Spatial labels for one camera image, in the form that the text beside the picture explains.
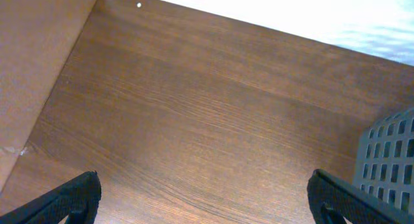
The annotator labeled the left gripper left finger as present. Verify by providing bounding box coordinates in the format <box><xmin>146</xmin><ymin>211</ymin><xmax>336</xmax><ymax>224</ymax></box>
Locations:
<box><xmin>1</xmin><ymin>171</ymin><xmax>102</xmax><ymax>224</ymax></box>

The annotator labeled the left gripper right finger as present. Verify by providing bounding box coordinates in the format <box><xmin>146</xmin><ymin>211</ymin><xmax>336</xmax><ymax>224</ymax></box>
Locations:
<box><xmin>307</xmin><ymin>169</ymin><xmax>413</xmax><ymax>224</ymax></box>

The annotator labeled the grey plastic slotted basket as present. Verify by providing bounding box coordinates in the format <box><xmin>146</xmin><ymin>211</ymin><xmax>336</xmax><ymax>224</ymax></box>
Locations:
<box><xmin>352</xmin><ymin>108</ymin><xmax>413</xmax><ymax>215</ymax></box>

